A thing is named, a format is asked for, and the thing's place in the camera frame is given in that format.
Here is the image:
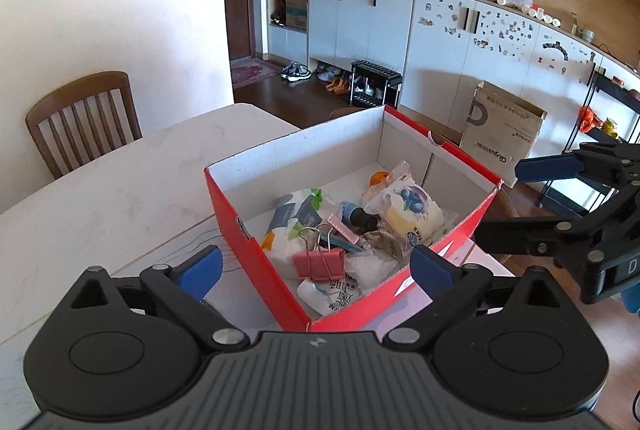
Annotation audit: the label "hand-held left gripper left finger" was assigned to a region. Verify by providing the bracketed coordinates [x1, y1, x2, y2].
[65, 245, 251, 353]

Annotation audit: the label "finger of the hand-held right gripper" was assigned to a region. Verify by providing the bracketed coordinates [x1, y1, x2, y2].
[515, 141, 640, 191]
[474, 190, 640, 271]

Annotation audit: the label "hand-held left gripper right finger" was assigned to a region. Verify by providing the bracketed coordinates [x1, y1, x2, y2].
[384, 244, 576, 353]

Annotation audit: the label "brown snack packet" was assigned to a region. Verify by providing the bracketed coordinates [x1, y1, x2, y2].
[367, 232, 406, 261]

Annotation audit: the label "clear plastic wrap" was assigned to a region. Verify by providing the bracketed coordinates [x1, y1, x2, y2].
[344, 250, 401, 295]

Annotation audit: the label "bread pack with blueberry print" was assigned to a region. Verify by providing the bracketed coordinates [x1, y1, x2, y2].
[362, 162, 445, 255]

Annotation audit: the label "red cardboard box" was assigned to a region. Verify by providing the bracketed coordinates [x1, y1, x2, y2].
[204, 104, 503, 333]

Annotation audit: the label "wipes pack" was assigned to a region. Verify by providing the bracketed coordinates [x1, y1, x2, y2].
[262, 187, 326, 261]

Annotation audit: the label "pink binder clip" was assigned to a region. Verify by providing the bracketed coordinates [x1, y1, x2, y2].
[291, 225, 347, 281]

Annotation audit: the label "large cardboard box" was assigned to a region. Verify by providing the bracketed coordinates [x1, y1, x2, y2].
[459, 80, 548, 189]

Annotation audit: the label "red orange ornament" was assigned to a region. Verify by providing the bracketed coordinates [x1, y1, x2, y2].
[579, 106, 603, 133]

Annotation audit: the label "black metal shelf rack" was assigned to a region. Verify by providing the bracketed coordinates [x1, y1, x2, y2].
[537, 64, 640, 215]

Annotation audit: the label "wooden chair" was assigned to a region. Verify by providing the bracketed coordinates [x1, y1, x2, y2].
[25, 70, 143, 181]

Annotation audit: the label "black shoe rack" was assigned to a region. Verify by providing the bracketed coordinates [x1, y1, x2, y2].
[350, 60, 402, 109]

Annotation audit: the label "red patterned doormat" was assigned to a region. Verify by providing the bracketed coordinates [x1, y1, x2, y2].
[230, 62, 281, 90]

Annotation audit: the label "blue sneakers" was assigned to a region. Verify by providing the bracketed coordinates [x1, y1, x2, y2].
[281, 62, 312, 83]

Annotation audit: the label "printed cardboard box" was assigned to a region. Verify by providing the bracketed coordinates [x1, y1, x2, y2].
[285, 0, 308, 30]

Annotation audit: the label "white wooden wall cabinet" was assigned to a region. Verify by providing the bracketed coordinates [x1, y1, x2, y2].
[265, 0, 640, 151]

